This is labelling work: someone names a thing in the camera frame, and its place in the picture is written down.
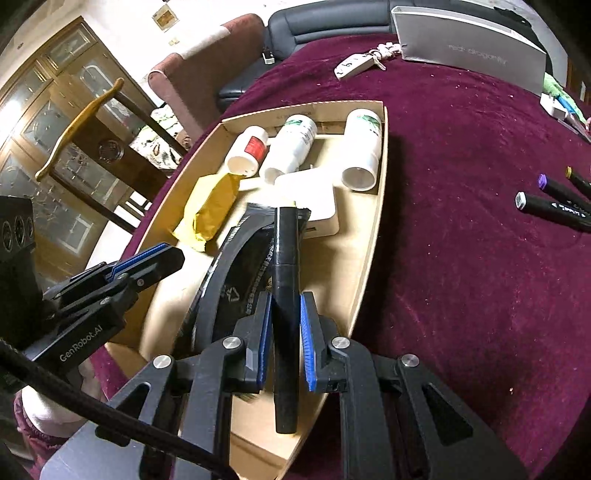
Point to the white key fob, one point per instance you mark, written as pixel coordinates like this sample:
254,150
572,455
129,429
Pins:
355,64

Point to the floral seat cushion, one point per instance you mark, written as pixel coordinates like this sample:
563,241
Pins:
159,147

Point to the person's left hand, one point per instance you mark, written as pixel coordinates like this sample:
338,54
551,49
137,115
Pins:
51,406

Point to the white bottle red label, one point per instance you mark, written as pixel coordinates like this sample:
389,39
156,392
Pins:
249,147

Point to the grey shoe box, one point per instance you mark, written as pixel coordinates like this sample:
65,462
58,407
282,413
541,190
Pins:
461,46

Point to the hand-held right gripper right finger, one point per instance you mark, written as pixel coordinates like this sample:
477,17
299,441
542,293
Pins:
307,341

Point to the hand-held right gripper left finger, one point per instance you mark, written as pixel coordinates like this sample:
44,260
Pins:
264,341

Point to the dark wooden chair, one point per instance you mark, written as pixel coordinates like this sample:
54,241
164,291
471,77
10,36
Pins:
81,120

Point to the black marker purple cap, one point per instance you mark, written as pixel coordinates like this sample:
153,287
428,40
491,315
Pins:
554,187

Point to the black marker white cap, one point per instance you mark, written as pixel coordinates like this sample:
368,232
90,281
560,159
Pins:
549,207

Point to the black marker pale tip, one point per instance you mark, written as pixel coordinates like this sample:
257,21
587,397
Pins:
286,258

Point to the black leather sofa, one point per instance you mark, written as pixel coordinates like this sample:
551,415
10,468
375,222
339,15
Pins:
314,27

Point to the white bottle green label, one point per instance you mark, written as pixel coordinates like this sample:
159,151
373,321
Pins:
291,143
362,147

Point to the wooden glass cabinet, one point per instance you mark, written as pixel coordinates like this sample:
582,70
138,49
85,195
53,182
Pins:
27,138

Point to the cardboard box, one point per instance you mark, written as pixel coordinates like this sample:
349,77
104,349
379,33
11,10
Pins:
351,249

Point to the white power bank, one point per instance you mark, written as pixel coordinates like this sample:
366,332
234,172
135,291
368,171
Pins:
314,203

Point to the green cloth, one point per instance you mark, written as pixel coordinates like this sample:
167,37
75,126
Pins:
551,83

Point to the pink armchair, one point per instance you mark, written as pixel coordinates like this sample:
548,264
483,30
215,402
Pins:
184,87

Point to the black gold snack bag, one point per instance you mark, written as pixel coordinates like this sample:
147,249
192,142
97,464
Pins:
240,277

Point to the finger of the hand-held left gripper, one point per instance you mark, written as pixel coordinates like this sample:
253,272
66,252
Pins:
157,265
92,272

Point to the person's left forearm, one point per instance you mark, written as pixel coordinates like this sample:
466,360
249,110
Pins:
27,438

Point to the yellow snack packet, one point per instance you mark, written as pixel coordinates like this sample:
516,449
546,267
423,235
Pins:
207,207

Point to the small tan wall plaque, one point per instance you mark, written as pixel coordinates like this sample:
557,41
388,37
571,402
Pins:
165,17

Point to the white charger plug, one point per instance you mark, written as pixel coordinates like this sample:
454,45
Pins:
554,106

